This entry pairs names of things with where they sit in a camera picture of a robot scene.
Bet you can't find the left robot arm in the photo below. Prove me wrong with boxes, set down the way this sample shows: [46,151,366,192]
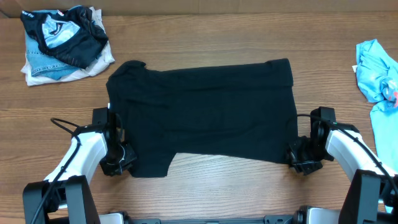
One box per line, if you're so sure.
[22,107,137,224]

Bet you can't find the black t-shirt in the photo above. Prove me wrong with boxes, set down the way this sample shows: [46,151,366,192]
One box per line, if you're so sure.
[106,58,298,178]

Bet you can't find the folded blue denim jeans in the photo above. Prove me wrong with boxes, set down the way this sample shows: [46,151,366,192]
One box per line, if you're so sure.
[21,10,81,81]

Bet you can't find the folded white cloth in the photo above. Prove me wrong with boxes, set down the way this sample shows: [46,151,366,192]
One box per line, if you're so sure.
[21,7,114,86]

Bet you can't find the black and grey jersey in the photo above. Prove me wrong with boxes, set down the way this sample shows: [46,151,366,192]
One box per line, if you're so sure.
[20,6,108,69]

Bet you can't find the light blue garment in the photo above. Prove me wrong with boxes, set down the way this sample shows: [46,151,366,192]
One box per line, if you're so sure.
[353,39,397,171]

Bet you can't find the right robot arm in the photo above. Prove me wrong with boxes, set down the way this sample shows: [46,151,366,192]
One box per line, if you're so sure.
[287,107,397,224]

